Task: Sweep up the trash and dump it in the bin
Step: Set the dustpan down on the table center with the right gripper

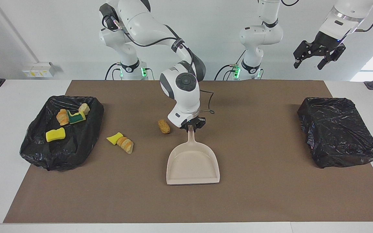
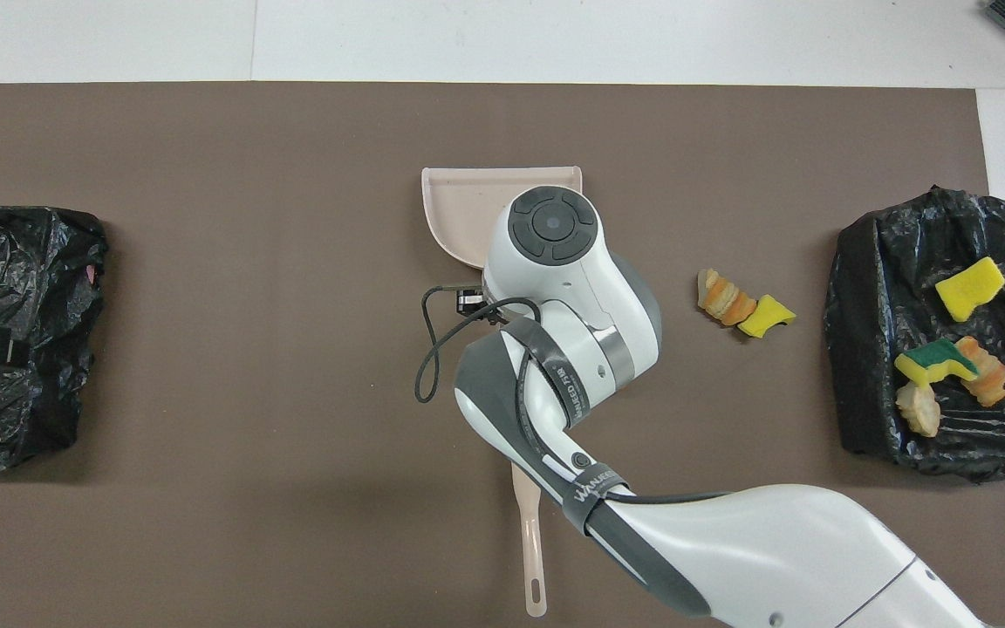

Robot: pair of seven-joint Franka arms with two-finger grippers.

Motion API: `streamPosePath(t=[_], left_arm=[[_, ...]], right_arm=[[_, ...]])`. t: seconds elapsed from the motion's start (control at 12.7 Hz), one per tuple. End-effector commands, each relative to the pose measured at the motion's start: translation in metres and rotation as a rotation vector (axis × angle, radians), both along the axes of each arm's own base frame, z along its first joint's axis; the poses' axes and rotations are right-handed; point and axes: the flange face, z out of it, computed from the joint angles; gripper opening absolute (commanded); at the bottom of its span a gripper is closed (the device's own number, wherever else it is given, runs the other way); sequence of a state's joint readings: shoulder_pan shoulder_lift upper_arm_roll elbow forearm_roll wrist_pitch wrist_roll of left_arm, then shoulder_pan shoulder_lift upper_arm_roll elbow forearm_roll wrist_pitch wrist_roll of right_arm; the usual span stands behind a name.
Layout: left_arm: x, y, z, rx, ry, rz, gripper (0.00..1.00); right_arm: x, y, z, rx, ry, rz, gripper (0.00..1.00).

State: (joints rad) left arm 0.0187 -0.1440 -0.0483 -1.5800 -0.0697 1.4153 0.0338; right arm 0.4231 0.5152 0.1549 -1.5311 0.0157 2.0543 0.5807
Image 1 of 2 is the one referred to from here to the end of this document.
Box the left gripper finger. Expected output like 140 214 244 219
293 40 314 69
317 45 346 71

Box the brown bread roll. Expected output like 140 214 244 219
158 119 171 134

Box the beige plastic dustpan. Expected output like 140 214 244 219
166 125 220 185

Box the orange striped croissant piece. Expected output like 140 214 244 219
117 136 134 154
56 109 70 126

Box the notched yellow sponge piece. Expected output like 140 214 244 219
67 110 86 125

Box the black bag lined bin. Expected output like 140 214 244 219
297 97 373 169
20 95 105 171

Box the brown table mat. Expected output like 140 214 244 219
4 80 373 224

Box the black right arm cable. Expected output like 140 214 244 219
102 13 214 114

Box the black left base cable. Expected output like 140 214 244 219
214 64 239 81

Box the black base cable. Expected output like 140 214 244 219
214 64 239 81
105 62 122 80

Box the black right base cable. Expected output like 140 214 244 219
105 62 122 80

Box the white wall socket box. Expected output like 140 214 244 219
22 62 57 78

